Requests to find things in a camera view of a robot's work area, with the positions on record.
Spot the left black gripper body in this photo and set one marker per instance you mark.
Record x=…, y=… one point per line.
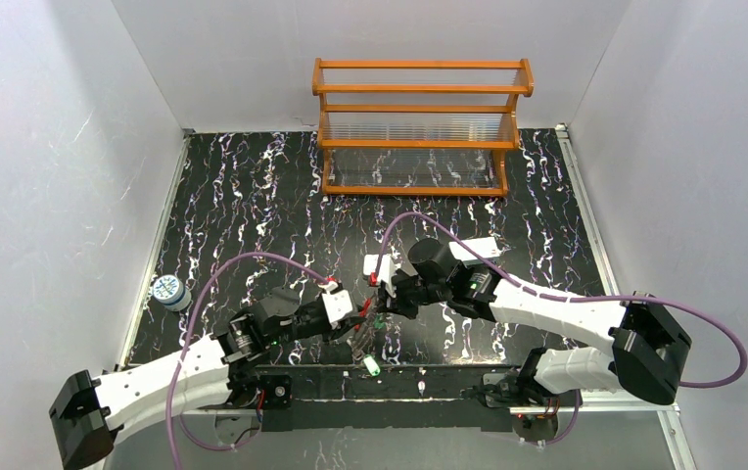
x=349, y=323

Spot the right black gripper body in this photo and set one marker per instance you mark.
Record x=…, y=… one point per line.
x=388, y=296

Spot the metal keyring with red handle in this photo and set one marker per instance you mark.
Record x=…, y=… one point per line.
x=363, y=337

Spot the green tag key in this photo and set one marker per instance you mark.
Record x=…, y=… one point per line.
x=371, y=365

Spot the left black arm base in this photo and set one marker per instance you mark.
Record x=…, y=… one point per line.
x=264, y=391

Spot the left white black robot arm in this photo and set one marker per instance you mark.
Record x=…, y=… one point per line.
x=90, y=415

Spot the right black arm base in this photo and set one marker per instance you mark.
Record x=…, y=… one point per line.
x=540, y=417

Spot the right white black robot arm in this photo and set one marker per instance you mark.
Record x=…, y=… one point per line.
x=633, y=346

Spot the white black flat box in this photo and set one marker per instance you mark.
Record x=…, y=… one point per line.
x=485, y=247

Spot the small blue white jar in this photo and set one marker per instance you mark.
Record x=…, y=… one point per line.
x=171, y=293

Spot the orange wooden shelf rack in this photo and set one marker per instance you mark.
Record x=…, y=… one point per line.
x=423, y=128

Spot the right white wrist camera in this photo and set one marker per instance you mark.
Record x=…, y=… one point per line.
x=380, y=271

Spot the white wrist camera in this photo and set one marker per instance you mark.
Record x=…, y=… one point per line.
x=380, y=271
x=337, y=302

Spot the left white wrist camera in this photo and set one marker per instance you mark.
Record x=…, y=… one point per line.
x=337, y=302

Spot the aluminium front rail frame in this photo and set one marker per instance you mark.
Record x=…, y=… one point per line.
x=421, y=417

